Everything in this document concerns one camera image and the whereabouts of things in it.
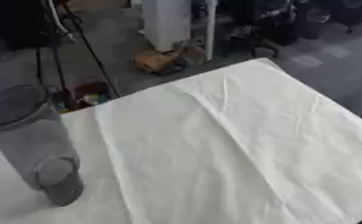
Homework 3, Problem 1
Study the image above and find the white pole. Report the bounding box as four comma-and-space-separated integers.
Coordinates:
204, 0, 218, 63

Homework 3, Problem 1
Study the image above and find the colourful bag of items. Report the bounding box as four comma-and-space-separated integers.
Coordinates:
55, 81, 114, 114

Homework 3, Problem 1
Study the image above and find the tan cardboard box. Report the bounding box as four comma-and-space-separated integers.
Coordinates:
132, 49, 191, 75

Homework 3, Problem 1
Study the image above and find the black tripod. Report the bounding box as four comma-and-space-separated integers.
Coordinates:
32, 0, 123, 100

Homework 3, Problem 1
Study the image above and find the black office chair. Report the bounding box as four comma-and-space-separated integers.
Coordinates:
219, 0, 301, 60

